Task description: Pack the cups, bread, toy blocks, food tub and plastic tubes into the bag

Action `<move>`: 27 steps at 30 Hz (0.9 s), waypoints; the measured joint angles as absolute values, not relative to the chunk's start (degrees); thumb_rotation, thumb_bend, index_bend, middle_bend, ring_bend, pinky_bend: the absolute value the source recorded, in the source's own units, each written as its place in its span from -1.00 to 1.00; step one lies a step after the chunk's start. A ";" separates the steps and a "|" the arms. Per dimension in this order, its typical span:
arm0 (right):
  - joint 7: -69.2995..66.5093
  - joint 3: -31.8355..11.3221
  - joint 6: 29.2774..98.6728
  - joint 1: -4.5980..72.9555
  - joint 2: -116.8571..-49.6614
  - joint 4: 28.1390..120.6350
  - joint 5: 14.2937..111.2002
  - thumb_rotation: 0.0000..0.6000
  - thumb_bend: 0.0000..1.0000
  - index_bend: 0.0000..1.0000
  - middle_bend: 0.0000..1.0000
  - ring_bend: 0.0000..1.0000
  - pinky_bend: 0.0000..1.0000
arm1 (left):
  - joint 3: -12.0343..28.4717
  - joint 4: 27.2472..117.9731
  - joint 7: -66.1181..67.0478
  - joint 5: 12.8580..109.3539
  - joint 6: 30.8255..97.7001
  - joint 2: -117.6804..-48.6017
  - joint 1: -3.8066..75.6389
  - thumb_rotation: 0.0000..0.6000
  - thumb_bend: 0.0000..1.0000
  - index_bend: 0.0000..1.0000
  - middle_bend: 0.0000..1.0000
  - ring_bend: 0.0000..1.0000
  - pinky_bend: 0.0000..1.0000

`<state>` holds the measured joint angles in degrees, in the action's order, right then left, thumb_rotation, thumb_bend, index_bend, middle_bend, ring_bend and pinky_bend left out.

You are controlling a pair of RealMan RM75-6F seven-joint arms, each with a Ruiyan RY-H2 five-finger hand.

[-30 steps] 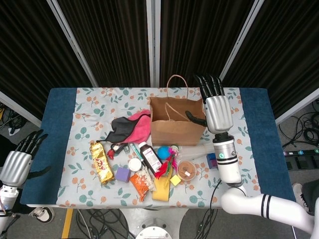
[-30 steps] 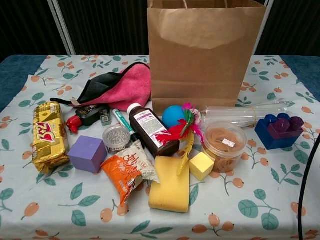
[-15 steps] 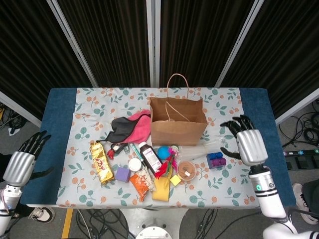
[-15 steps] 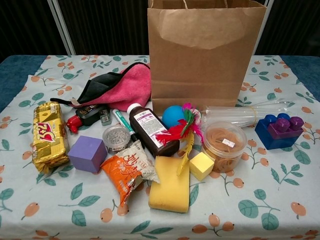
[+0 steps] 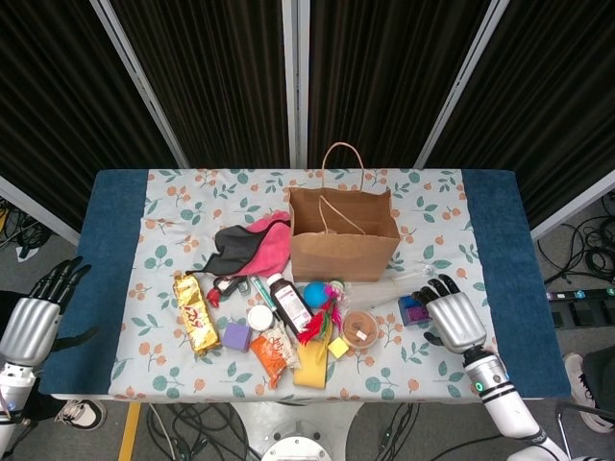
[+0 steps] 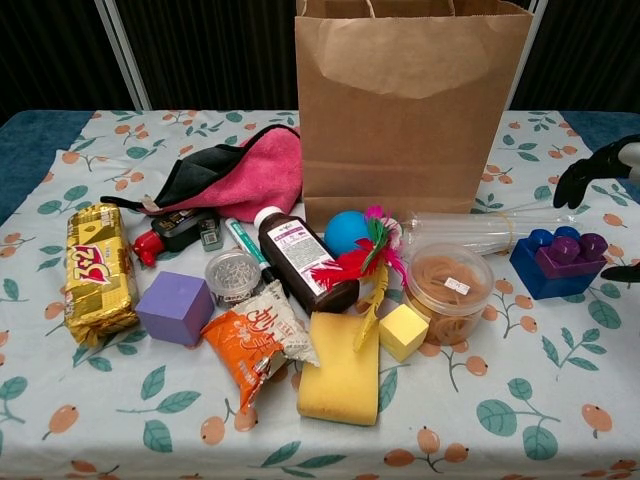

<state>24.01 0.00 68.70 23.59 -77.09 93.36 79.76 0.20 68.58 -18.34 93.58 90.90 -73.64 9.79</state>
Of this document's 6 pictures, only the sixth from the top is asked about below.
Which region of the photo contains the green white tube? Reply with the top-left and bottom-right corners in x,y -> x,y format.
223,217 -> 281,291

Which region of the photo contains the black grey cloth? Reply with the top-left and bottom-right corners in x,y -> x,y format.
99,143 -> 251,216

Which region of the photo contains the blue building block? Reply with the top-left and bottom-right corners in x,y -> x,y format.
509,225 -> 604,301

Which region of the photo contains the dark ribbed partition panel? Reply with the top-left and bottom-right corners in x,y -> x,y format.
0,0 -> 151,114
504,0 -> 640,114
97,0 -> 301,112

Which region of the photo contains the orange white snack packet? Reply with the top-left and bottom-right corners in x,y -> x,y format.
199,279 -> 321,416

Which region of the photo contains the small dark green bottle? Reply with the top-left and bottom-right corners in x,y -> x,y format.
198,212 -> 224,252

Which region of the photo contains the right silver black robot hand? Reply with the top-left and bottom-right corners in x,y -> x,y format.
552,133 -> 640,286

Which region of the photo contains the pink towel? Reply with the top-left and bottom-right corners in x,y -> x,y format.
154,127 -> 305,221

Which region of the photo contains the brown paper bag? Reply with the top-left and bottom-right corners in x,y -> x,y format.
293,0 -> 534,236

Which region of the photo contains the colourful feather shuttlecock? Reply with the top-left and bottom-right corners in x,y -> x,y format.
309,205 -> 406,354

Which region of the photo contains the clear jar of rubber bands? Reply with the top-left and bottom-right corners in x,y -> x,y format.
402,243 -> 496,347

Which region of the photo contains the small round staples jar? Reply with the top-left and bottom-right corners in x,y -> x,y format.
204,250 -> 264,309

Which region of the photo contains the gold biscuit package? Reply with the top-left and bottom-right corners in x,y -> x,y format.
64,202 -> 140,347

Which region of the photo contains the purple foam cube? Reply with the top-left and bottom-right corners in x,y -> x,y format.
134,271 -> 216,348

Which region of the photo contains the yellow foam cube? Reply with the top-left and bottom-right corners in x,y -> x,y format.
378,303 -> 430,364

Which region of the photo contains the floral print tablecloth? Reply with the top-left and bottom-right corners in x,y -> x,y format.
0,109 -> 640,480

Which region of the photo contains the black bottle with red cap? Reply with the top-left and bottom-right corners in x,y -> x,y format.
132,208 -> 206,269

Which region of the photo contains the brown medicine bottle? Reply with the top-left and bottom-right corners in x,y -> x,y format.
252,205 -> 361,316

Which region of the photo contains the yellow sponge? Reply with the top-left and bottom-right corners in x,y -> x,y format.
296,310 -> 381,427

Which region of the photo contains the clear plastic straw bundle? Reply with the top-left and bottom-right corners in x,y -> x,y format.
399,197 -> 584,257

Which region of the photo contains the purple building block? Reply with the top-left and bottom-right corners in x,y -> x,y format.
534,232 -> 610,280

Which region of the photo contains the blue ball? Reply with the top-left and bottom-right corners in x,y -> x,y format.
324,212 -> 374,256

